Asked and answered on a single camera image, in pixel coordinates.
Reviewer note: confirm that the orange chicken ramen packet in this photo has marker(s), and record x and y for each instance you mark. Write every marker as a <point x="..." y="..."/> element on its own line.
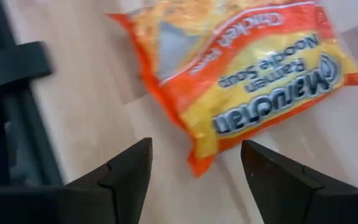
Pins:
<point x="259" y="77"/>

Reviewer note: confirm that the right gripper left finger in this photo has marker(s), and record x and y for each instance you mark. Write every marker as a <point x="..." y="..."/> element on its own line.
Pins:
<point x="73" y="205"/>

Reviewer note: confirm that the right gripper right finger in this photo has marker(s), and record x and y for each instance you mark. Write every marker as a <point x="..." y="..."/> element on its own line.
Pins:
<point x="306" y="202"/>

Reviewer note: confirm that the black metal table frame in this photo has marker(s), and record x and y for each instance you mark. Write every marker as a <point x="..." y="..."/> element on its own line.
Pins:
<point x="11" y="65"/>

